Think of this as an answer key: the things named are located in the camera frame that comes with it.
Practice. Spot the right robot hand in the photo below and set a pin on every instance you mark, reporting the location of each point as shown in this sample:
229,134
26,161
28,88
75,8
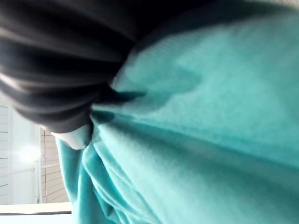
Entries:
58,58

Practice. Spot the teal cloth garment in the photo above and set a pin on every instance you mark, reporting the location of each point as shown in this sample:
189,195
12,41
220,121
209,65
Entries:
187,140

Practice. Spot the white washing machine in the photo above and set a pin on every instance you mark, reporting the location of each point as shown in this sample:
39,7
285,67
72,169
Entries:
35,213

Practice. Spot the white window frame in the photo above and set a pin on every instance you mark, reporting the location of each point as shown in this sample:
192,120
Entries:
25,158

